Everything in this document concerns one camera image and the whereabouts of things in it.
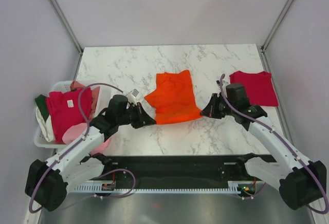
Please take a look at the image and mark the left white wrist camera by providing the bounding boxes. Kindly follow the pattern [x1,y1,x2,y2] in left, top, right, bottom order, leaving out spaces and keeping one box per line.
[125,89,139,105]

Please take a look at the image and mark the white slotted cable duct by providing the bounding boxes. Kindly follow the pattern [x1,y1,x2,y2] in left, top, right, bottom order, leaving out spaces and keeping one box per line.
[70,180,252,194]

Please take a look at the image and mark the aluminium frame post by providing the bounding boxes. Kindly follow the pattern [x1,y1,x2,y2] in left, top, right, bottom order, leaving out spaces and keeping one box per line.
[48,0,84,55]
[260,0,308,52]

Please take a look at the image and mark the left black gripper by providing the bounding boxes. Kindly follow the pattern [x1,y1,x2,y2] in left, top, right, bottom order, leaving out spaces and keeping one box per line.
[117,102,156,129]

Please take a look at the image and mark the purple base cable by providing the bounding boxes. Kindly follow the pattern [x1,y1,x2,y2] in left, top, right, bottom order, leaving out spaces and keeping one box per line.
[94,169,137,200]
[237,181,267,201]

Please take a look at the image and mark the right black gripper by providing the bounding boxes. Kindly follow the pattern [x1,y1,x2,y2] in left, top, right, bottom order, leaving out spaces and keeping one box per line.
[200,93,236,119]

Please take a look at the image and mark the white t shirt in basket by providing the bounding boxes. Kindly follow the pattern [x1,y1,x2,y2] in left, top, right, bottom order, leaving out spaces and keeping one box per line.
[35,107,55,142]

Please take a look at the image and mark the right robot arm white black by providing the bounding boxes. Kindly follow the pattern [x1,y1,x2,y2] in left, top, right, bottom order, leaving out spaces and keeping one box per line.
[200,83,328,214]

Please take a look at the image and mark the folded crimson t shirt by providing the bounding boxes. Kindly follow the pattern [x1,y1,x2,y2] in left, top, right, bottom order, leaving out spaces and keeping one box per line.
[229,71,279,107]

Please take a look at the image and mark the dark green t shirt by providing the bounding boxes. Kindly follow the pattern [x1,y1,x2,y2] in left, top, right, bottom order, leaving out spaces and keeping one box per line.
[34,95,49,122]

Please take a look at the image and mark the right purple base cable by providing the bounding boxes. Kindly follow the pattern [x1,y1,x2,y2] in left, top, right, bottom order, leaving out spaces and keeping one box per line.
[237,181,267,201]

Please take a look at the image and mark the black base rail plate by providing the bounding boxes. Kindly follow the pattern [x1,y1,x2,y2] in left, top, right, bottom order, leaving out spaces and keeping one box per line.
[98,155,259,189]

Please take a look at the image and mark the left aluminium frame post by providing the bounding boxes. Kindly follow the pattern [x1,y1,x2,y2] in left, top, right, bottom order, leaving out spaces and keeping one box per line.
[48,0,84,55]

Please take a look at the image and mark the magenta t shirt in basket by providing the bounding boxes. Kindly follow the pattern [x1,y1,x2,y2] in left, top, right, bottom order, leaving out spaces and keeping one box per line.
[46,88,95,143]

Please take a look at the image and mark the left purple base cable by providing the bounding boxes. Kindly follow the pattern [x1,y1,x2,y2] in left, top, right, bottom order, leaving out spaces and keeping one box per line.
[94,169,137,200]

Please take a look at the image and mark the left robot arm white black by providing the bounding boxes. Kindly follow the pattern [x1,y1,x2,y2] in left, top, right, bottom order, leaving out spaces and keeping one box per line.
[25,95,156,213]

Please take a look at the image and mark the light pink t shirt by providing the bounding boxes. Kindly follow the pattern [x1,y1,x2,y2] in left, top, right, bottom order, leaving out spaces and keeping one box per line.
[62,123,112,156]

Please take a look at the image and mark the right aluminium frame post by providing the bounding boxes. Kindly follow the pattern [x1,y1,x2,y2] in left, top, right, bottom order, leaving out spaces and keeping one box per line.
[260,0,308,52]

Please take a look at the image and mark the dusty pink t shirt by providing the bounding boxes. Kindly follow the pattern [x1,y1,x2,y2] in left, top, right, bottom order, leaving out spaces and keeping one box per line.
[69,81,100,114]

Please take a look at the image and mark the white laundry basket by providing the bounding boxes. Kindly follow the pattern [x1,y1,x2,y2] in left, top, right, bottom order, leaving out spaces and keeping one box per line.
[34,81,112,149]

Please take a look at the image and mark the orange t shirt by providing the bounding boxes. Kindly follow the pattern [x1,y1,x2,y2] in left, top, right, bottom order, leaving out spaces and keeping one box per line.
[144,70,201,125]

